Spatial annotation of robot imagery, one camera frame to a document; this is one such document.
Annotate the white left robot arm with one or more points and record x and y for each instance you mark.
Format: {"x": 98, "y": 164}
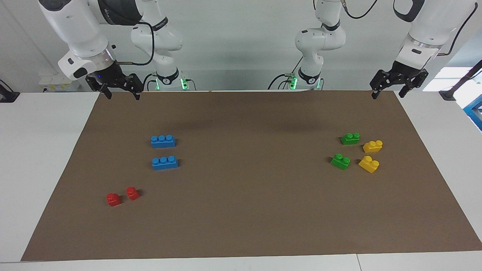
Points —
{"x": 320, "y": 41}

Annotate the blue frame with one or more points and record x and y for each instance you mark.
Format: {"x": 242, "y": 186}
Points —
{"x": 475, "y": 111}

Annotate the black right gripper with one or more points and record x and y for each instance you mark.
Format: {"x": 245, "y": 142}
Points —
{"x": 109, "y": 79}

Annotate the black camera stand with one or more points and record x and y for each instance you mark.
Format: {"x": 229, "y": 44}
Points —
{"x": 448, "y": 94}

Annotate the green two-stud toy block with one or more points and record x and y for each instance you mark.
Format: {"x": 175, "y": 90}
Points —
{"x": 350, "y": 139}
{"x": 340, "y": 162}

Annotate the blue three-stud toy block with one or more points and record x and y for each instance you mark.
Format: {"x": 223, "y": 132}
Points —
{"x": 165, "y": 163}
{"x": 163, "y": 142}

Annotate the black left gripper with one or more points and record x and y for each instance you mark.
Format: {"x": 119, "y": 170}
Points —
{"x": 404, "y": 73}

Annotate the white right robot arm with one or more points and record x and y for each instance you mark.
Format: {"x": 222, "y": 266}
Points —
{"x": 75, "y": 30}

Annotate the white power strip box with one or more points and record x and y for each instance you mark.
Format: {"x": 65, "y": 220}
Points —
{"x": 58, "y": 82}

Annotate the yellow two-stud toy block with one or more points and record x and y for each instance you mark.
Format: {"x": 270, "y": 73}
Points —
{"x": 372, "y": 146}
{"x": 369, "y": 165}

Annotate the red one-stud toy block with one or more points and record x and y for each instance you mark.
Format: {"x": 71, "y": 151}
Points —
{"x": 132, "y": 194}
{"x": 113, "y": 200}

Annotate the brown table mat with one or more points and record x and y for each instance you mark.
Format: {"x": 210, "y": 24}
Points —
{"x": 263, "y": 218}

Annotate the black table clamp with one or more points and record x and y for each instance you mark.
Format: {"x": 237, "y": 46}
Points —
{"x": 9, "y": 96}

